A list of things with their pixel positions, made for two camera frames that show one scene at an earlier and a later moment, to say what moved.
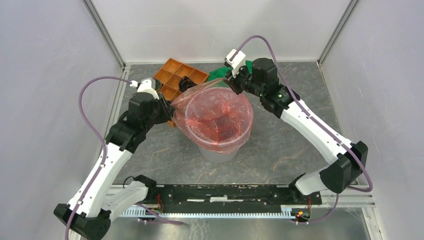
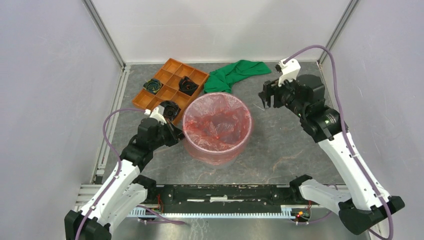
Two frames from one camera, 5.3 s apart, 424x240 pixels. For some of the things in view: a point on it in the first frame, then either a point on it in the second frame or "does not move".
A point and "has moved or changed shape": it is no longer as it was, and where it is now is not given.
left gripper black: x=167 y=109 → x=176 y=134
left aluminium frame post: x=105 y=31 does not move
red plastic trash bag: x=213 y=117 has moved or changed shape
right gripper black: x=233 y=82 → x=271 y=88
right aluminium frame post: x=349 y=10 does not move
